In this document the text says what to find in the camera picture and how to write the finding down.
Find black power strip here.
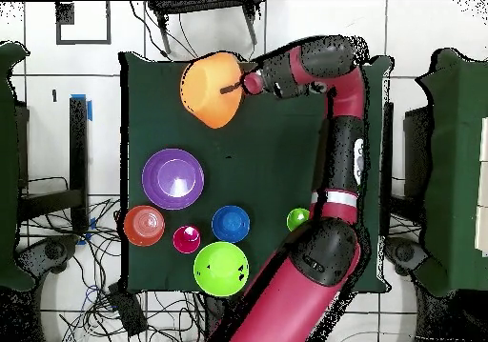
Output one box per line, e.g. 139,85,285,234
106,282,148,337

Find large orange bowl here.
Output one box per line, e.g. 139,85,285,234
179,50,245,130

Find neighbouring green covered table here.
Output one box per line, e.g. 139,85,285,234
0,41,35,292
417,48,488,297

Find blue bowl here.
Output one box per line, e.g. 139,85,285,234
211,205,252,244

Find green cup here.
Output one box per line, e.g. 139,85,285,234
286,207,311,232

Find small red-orange bowl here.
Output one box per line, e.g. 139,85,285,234
123,205,166,248

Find grey square frame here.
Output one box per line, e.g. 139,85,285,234
55,0,112,46

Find large light green bowl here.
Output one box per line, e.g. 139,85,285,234
193,241,250,298

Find red cup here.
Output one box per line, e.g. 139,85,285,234
172,225,202,254

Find dark green tablecloth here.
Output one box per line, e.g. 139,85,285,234
118,50,394,294

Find black metal stand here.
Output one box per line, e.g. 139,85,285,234
380,101,432,213
16,96,90,236

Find purple bowl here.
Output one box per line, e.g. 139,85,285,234
141,148,206,211

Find black camera tripod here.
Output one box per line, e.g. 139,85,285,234
146,0,264,55

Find blue tape strip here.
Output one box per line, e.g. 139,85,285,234
70,93,93,122

